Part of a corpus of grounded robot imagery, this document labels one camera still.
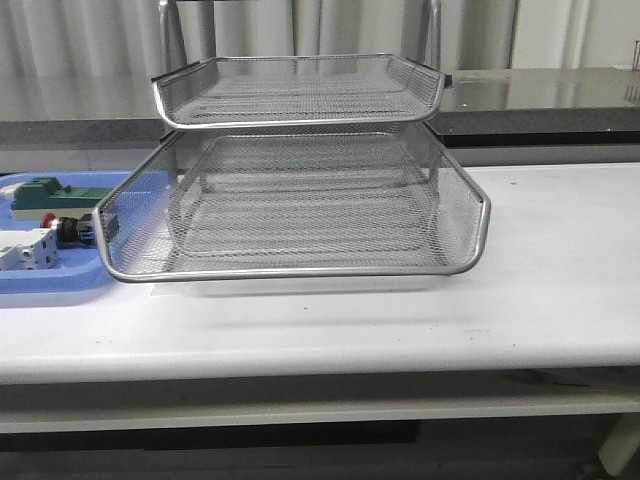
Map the red emergency stop button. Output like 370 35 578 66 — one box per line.
40 212 98 248

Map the blue plastic tray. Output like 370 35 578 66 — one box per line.
1 170 169 294

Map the green terminal block module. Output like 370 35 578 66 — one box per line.
11 176 111 220

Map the white circuit breaker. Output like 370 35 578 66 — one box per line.
0 228 59 271

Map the grey pleated curtain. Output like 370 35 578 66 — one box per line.
1 1 639 78

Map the white table leg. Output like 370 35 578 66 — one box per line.
598 413 640 477

